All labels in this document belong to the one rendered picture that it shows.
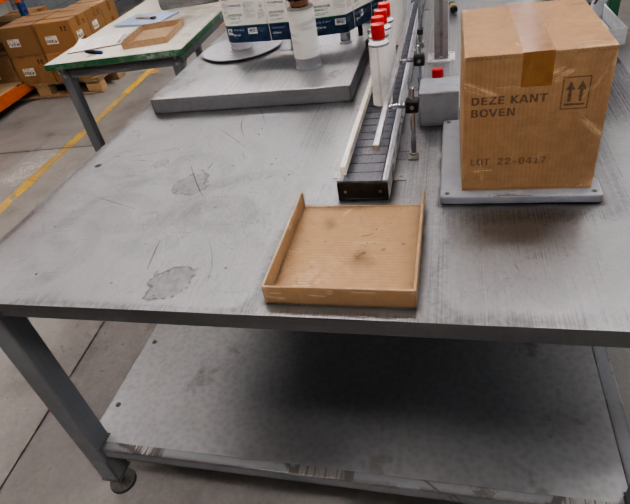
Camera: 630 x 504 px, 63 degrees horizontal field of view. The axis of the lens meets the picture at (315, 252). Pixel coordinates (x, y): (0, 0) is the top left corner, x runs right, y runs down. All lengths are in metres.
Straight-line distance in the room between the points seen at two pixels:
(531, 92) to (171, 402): 1.26
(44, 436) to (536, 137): 1.79
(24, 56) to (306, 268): 4.82
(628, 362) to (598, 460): 0.58
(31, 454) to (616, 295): 1.80
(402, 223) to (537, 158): 0.28
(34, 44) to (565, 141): 4.89
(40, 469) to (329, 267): 1.36
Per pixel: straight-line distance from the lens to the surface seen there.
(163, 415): 1.63
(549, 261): 0.96
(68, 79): 3.08
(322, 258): 0.97
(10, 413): 2.27
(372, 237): 1.01
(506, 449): 1.43
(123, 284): 1.08
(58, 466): 2.00
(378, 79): 1.39
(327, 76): 1.70
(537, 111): 1.03
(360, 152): 1.21
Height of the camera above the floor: 1.44
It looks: 37 degrees down
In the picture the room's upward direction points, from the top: 11 degrees counter-clockwise
